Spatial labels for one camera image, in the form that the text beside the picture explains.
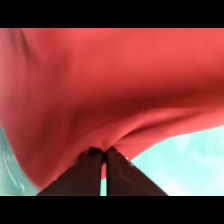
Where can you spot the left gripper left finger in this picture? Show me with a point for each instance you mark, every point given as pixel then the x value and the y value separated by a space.
pixel 81 176

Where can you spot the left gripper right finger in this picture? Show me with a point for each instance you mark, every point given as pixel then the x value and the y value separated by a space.
pixel 128 176

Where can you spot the red T-shirt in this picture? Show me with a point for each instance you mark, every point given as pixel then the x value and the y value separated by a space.
pixel 110 86

